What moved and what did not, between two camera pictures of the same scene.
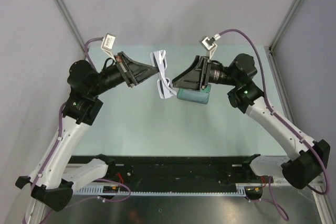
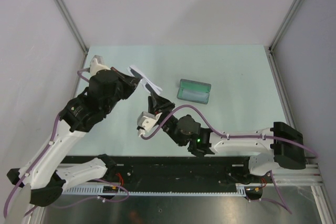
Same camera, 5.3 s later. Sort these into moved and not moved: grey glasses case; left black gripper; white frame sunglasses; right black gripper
Moved: right black gripper; white frame sunglasses; left black gripper
Not moved: grey glasses case
